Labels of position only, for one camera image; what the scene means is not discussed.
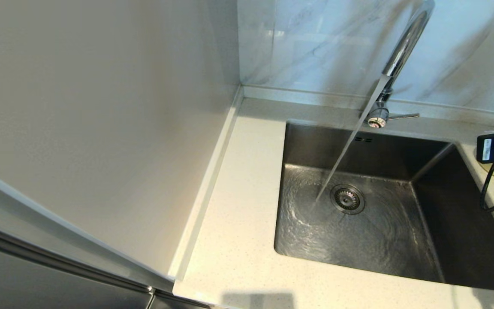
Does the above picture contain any grey refrigerator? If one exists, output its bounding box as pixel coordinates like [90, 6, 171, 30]
[0, 161, 213, 309]

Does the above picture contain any chrome refrigerator handle strip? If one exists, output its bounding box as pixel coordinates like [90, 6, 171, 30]
[0, 219, 158, 309]

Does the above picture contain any chrome gooseneck faucet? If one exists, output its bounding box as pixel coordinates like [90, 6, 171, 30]
[367, 0, 436, 129]

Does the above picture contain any stainless steel sink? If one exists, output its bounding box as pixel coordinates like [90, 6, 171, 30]
[274, 120, 494, 293]

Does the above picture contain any round metal drain strainer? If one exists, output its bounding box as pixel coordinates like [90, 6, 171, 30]
[331, 184, 366, 215]

